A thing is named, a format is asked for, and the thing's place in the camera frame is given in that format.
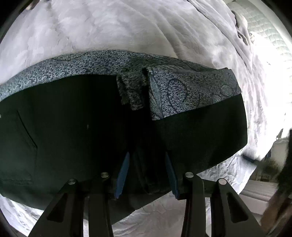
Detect dark pants with patterned band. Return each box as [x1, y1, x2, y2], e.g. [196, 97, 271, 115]
[1, 50, 247, 223]

